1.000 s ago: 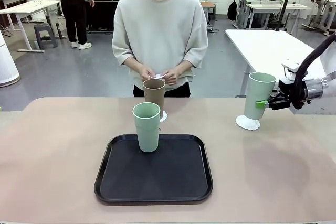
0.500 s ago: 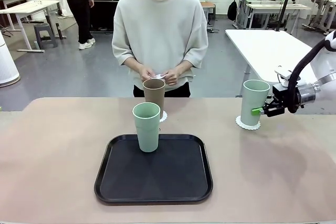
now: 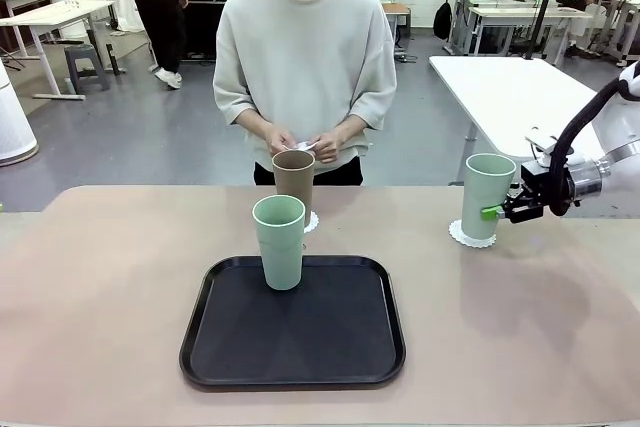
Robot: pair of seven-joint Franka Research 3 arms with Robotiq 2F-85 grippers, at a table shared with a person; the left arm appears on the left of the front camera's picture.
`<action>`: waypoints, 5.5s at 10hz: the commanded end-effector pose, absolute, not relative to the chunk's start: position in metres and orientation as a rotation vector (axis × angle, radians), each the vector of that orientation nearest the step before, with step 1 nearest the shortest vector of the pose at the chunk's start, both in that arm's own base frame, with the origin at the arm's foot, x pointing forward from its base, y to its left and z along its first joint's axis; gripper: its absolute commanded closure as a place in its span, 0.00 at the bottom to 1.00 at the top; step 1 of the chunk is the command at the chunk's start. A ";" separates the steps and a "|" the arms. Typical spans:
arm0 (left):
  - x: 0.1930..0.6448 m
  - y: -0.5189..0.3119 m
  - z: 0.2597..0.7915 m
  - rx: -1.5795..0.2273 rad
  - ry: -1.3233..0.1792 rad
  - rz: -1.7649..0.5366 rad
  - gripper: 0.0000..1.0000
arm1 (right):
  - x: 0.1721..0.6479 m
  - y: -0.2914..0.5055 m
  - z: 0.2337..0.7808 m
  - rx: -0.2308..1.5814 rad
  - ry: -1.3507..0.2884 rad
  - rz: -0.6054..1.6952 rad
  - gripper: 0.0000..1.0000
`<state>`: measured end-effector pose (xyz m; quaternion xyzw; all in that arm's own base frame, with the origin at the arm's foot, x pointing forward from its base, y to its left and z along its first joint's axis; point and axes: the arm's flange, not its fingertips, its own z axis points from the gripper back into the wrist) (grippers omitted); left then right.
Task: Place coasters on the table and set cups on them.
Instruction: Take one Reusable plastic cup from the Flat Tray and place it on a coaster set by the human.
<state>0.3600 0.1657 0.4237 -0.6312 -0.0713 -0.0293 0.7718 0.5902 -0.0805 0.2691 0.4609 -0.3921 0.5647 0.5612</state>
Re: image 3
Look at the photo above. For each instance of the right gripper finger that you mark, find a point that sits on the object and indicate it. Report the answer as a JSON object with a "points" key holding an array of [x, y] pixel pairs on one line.
{"points": [[516, 190], [492, 212]]}

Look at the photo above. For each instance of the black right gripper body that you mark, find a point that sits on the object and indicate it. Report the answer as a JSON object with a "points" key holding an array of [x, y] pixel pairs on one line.
{"points": [[535, 177]]}

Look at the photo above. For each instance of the green tall cup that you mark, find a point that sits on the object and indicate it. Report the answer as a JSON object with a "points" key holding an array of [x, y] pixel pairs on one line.
{"points": [[282, 257], [487, 192]]}

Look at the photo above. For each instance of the white scalloped paper coaster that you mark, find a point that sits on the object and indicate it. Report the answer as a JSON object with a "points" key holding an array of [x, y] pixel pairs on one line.
{"points": [[472, 243], [313, 223]]}

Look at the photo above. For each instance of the white coaster stack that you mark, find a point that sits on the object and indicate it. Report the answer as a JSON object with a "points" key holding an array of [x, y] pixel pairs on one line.
{"points": [[306, 146]]}

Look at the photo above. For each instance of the brown tall cup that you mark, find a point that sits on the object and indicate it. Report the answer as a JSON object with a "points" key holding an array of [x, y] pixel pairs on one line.
{"points": [[295, 177]]}

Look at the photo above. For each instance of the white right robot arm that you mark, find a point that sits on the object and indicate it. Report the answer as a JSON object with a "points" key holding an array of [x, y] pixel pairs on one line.
{"points": [[617, 132]]}

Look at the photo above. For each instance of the person's left forearm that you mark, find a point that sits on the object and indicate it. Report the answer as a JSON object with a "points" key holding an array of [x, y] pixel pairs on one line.
{"points": [[352, 126]]}

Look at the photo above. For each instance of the person's right forearm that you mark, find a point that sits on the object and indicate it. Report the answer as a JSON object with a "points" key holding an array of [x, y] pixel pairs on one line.
{"points": [[255, 124]]}

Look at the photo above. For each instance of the person's left hand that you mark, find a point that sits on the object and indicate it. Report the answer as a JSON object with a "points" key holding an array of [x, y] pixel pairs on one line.
{"points": [[330, 149]]}

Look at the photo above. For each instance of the person's right hand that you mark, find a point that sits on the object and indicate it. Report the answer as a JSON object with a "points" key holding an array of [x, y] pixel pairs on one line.
{"points": [[279, 139]]}

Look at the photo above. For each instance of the large white table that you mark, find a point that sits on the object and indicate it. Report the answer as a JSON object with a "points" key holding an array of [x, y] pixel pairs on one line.
{"points": [[510, 97]]}

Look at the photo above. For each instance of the white background workbench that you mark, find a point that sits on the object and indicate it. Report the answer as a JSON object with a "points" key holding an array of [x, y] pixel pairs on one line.
{"points": [[500, 12]]}

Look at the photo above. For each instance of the black stand pole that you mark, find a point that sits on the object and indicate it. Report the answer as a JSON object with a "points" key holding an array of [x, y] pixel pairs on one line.
{"points": [[542, 7]]}

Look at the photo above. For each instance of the black backpack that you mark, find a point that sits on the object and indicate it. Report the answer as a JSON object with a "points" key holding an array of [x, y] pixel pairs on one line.
{"points": [[442, 17]]}

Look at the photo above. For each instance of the black plastic tray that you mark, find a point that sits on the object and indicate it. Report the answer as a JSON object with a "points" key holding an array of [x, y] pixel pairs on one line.
{"points": [[290, 347]]}

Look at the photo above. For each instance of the person in beige sweater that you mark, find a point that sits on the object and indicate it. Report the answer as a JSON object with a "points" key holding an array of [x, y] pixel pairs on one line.
{"points": [[305, 47]]}

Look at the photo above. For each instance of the person in grey hoodie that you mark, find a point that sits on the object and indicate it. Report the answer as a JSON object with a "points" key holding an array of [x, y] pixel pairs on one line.
{"points": [[155, 12]]}

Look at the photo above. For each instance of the grey plastic stool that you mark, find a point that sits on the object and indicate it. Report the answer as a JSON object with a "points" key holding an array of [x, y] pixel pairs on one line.
{"points": [[85, 62]]}

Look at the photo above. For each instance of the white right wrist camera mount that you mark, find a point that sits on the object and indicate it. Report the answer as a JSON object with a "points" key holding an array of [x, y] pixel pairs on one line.
{"points": [[542, 139]]}

